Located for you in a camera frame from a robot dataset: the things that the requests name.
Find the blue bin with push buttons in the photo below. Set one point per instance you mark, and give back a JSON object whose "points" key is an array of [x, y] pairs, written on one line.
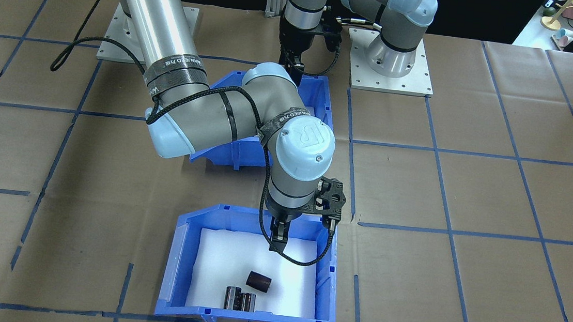
{"points": [[317, 104]]}

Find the blue bin with capacitors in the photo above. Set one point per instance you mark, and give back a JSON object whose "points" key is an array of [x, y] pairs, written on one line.
{"points": [[172, 275]]}

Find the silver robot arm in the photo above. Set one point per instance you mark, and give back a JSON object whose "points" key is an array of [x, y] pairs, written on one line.
{"points": [[394, 51], [154, 14]]}

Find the black cylindrical capacitor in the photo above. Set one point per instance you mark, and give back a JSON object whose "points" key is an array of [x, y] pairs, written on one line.
{"points": [[232, 298], [259, 281], [247, 301]]}

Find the tan wooden stand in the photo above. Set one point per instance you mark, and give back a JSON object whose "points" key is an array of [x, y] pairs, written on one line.
{"points": [[550, 20]]}

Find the light blue cup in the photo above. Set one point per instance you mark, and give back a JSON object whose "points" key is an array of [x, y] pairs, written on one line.
{"points": [[564, 37]]}

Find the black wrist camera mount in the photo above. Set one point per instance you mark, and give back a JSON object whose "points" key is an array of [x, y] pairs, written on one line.
{"points": [[332, 199], [331, 35]]}

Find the white square base plate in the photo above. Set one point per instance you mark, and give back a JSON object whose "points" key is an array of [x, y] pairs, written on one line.
{"points": [[417, 84], [119, 24]]}

